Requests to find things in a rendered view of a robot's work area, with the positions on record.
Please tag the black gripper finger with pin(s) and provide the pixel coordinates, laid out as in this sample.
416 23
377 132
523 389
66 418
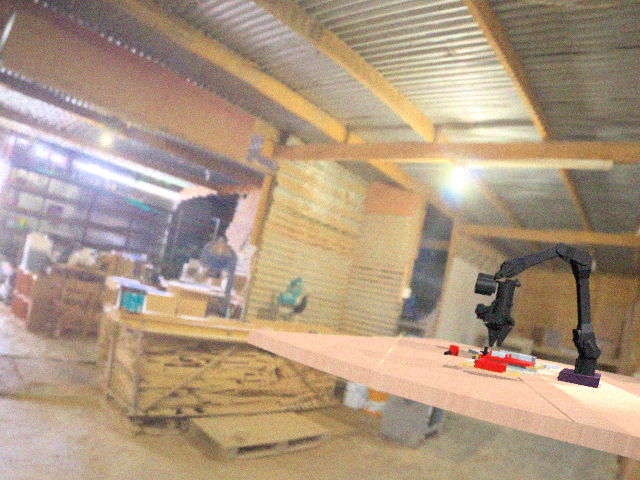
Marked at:
494 331
503 335

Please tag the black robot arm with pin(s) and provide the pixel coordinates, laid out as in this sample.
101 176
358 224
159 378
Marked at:
583 336

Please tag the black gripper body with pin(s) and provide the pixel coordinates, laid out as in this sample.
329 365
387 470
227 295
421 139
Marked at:
501 312

